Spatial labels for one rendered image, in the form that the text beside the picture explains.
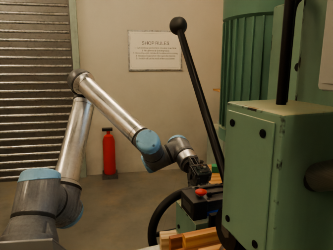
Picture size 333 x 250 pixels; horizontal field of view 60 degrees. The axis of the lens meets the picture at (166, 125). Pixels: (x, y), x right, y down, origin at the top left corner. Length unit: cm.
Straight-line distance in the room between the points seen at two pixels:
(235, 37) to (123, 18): 302
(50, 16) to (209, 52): 184
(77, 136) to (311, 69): 120
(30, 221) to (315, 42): 98
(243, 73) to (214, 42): 318
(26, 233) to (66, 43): 263
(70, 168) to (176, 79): 241
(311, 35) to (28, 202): 99
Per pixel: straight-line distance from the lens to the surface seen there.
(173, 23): 58
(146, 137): 112
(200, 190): 75
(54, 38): 347
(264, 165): 27
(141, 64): 345
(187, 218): 79
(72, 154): 137
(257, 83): 49
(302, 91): 35
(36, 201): 112
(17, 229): 109
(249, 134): 29
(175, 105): 357
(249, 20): 50
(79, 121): 145
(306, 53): 35
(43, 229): 109
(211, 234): 69
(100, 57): 345
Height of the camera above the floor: 134
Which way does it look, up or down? 12 degrees down
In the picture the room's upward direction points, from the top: straight up
